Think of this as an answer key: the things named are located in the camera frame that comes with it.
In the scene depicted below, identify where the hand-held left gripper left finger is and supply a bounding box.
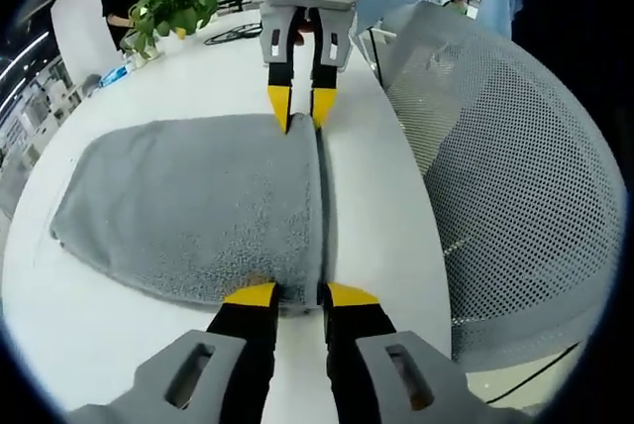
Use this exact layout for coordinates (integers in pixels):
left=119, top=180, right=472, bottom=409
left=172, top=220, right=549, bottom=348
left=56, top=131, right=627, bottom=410
left=68, top=281, right=278, bottom=424

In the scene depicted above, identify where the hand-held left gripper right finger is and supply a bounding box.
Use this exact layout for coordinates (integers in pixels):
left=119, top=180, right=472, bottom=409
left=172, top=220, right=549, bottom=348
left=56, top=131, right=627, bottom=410
left=324, top=281, right=536, bottom=424

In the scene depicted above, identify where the grey mesh chair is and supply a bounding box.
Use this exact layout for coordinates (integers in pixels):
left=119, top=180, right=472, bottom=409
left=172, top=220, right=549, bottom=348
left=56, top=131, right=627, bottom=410
left=380, top=0, right=626, bottom=375

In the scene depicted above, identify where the blue plastic packet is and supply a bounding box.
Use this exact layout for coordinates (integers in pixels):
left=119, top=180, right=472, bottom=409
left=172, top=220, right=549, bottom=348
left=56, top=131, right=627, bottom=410
left=98, top=64, right=138, bottom=89

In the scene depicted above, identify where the white table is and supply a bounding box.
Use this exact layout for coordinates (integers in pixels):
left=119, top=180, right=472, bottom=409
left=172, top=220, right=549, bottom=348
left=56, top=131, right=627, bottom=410
left=1, top=7, right=455, bottom=424

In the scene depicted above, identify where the grey towel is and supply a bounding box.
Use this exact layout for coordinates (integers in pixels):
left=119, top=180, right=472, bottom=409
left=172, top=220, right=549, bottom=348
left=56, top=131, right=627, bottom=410
left=49, top=113, right=341, bottom=319

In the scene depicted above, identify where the black cable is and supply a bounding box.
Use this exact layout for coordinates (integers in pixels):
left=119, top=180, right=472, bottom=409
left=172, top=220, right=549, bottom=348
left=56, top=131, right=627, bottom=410
left=203, top=22, right=264, bottom=47

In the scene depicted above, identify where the potted green plant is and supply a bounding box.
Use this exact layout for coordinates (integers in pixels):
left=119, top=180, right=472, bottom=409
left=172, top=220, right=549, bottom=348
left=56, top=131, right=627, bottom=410
left=121, top=0, right=224, bottom=66

